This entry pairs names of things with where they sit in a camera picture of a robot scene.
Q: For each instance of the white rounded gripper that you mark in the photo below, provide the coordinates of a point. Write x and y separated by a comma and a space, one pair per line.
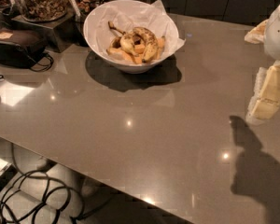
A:
278, 32

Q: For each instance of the spotted ripe banana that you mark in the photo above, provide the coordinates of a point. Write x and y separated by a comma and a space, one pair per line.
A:
151, 43

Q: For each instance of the white ceramic bowl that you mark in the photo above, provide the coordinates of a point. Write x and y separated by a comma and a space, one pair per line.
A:
131, 68

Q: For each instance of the small spotted banana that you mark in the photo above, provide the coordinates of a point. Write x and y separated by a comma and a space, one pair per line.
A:
126, 42

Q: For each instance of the white paper bowl liner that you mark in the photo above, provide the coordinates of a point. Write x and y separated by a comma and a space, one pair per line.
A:
127, 14

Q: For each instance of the orange fruit pieces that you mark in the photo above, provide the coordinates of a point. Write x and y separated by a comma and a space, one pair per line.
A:
121, 55

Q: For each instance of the dark metal stand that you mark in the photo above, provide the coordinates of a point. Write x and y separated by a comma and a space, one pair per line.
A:
60, 34

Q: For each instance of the glass jar of nuts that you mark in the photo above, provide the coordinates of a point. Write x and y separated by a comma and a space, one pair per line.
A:
42, 10

